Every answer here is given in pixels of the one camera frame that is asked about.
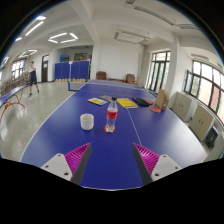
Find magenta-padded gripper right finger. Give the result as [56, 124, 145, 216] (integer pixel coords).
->
[132, 143, 183, 186]

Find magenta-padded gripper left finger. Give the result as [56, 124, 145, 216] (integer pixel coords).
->
[40, 142, 93, 185]

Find clear red-labelled drink bottle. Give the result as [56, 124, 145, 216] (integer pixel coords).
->
[105, 96, 119, 134]

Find white cup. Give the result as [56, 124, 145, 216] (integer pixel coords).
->
[79, 113, 95, 131]

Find black bin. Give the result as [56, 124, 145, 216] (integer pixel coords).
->
[204, 125, 220, 150]

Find white cabinet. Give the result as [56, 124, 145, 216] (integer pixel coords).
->
[171, 91, 195, 122]
[188, 103, 216, 141]

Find brown cardboard box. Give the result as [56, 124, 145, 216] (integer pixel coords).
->
[155, 88, 170, 112]

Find black paddle case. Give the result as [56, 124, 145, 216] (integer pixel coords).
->
[132, 96, 151, 108]

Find yellow book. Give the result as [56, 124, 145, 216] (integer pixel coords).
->
[116, 97, 139, 110]

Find yellow and blue booklet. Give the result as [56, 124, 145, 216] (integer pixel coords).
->
[87, 97, 109, 107]

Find grey booklet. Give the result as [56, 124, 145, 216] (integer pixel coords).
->
[98, 94, 114, 102]

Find low white barrier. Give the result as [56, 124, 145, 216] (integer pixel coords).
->
[67, 80, 89, 92]

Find red-legged blue table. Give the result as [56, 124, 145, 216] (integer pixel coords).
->
[0, 85, 28, 125]

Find wide dark-framed window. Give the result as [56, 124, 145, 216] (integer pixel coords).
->
[183, 59, 224, 125]

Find person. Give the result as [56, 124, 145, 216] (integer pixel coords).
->
[27, 60, 41, 98]

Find brown armchair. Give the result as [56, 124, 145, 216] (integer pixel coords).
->
[125, 73, 137, 85]
[95, 70, 108, 81]

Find blue partition screen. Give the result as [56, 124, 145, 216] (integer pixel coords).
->
[54, 60, 91, 81]

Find tall dark-framed window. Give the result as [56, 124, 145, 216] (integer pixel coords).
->
[146, 50, 171, 93]

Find dark brown door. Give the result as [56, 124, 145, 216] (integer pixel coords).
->
[41, 54, 50, 84]

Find ceiling lights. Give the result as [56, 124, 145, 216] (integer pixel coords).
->
[0, 14, 80, 68]

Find ceiling air conditioner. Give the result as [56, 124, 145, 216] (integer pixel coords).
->
[112, 29, 151, 46]

